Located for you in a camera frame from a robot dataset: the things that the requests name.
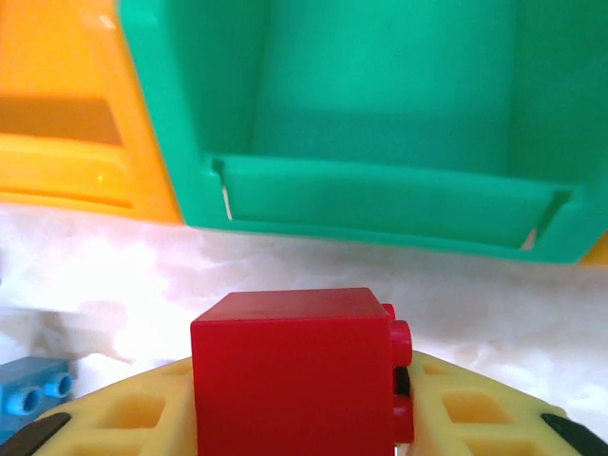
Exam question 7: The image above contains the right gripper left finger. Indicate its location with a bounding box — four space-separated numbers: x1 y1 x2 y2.
0 358 199 456

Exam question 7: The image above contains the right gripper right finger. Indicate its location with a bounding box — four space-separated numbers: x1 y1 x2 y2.
396 350 608 456

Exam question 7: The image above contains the blue lego brick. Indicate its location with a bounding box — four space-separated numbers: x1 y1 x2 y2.
0 356 77 431

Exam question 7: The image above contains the red square lego block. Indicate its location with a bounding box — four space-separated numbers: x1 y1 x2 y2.
189 287 414 456

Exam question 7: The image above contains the orange plastic bin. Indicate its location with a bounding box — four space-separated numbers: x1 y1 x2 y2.
579 244 608 270
0 0 184 224

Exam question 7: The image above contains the green plastic bin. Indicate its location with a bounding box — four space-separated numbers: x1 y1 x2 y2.
116 0 608 265

